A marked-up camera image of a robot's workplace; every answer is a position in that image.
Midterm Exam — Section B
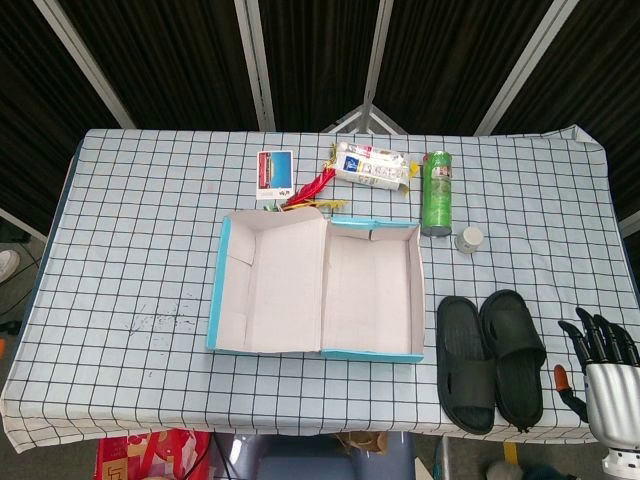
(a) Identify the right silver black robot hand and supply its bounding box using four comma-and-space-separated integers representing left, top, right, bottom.
553, 305, 640, 454

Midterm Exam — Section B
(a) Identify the black rubber slipper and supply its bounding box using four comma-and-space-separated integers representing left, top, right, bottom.
436, 294, 497, 435
478, 288, 547, 434

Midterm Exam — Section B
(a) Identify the light blue shoebox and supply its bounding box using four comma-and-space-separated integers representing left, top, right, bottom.
206, 208, 426, 364

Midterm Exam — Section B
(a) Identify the white grid-patterned table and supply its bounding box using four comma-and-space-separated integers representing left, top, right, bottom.
0, 124, 629, 455

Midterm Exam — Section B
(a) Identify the yellow strip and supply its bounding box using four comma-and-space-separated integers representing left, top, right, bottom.
502, 442, 521, 480

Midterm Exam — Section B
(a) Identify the grey metal pole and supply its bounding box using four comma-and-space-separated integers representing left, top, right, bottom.
434, 434, 454, 480

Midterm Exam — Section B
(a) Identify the small white bottle cap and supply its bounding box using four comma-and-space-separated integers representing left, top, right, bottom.
454, 225, 485, 255

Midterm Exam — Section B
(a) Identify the brown cardboard piece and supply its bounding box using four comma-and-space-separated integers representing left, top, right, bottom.
334, 432, 389, 456

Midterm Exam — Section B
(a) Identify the green cylindrical can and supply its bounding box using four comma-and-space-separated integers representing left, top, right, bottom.
419, 149, 456, 238

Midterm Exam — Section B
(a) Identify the grey blue chair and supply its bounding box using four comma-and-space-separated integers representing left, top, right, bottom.
212, 432, 416, 480

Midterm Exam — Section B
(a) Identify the white pack with blue logo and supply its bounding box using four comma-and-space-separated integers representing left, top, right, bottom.
332, 152, 410, 195

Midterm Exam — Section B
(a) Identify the white pack with red print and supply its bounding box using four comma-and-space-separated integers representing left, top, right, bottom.
333, 141, 409, 164

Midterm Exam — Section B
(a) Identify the triangular metal partition foot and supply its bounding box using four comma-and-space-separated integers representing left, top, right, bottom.
319, 103, 409, 135

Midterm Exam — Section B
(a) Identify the blue red postcard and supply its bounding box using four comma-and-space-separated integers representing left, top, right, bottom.
255, 149, 295, 201

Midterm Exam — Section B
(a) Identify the red patterned bag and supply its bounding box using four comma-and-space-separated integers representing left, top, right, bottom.
94, 427, 214, 480

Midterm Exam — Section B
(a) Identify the white partition post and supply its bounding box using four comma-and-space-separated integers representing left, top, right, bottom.
233, 0, 276, 132
32, 0, 136, 130
357, 0, 396, 109
474, 0, 581, 136

